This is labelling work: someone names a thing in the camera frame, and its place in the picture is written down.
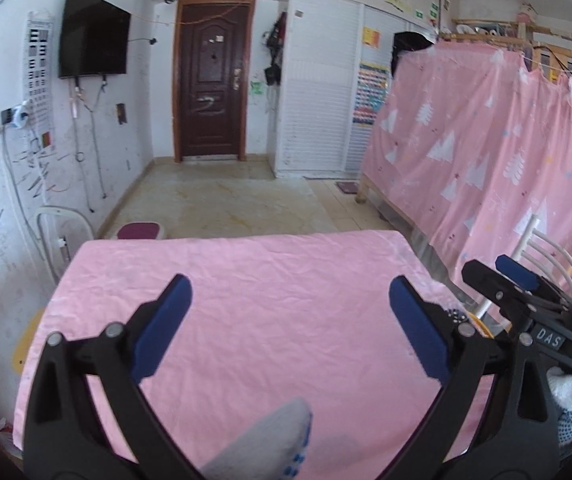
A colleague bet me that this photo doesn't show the black hanging bags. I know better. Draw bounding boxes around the black hanging bags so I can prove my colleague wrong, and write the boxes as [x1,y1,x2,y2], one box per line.
[262,10,288,86]

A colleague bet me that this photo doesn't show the black wall television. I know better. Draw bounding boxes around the black wall television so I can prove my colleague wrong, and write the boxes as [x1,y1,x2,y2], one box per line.
[58,0,132,80]

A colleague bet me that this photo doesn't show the white louvered wardrobe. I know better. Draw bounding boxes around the white louvered wardrobe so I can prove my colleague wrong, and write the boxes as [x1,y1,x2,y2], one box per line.
[273,0,447,181]

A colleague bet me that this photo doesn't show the pink blanket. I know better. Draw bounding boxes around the pink blanket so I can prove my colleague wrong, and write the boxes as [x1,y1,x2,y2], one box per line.
[13,230,497,480]

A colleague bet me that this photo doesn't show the pink tree print curtain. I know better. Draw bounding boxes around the pink tree print curtain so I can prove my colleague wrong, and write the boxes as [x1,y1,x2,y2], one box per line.
[361,40,572,306]

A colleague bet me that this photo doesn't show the wooden bunk bed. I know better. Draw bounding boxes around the wooden bunk bed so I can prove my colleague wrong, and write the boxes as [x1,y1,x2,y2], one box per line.
[355,5,572,206]

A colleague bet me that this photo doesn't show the black jacket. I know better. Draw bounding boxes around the black jacket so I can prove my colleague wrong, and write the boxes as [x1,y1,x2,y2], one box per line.
[390,31,437,78]

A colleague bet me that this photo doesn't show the dark brown door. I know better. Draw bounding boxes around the dark brown door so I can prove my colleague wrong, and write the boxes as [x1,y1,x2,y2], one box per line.
[173,0,257,162]

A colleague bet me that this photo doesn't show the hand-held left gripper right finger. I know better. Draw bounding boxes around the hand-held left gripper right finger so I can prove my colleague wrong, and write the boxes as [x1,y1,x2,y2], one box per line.
[388,275,562,480]

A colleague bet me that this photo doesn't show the eye chart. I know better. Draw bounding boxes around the eye chart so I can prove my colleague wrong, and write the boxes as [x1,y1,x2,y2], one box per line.
[25,10,59,153]

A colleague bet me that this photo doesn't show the white metal frame chair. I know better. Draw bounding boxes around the white metal frame chair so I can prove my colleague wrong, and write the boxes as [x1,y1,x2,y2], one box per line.
[35,205,94,283]

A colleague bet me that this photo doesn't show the white power adapter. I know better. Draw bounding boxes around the white power adapter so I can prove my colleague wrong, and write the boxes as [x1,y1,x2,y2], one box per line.
[1,105,32,131]

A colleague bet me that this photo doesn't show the purple stool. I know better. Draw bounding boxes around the purple stool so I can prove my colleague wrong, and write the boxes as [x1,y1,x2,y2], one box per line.
[116,221,167,241]

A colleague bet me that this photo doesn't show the person's left hand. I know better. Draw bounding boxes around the person's left hand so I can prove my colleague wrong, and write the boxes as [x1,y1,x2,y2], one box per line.
[201,397,313,480]

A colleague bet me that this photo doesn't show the colourful grid poster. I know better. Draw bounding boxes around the colourful grid poster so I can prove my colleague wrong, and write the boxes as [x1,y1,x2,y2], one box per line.
[352,61,392,128]

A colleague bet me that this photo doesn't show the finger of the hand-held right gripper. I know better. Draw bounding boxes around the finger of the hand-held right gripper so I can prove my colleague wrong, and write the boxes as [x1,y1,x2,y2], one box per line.
[461,260,567,332]
[495,255,572,309]

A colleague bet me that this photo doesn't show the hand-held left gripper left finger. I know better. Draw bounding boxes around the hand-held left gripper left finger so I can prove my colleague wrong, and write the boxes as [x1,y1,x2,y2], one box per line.
[22,274,204,480]

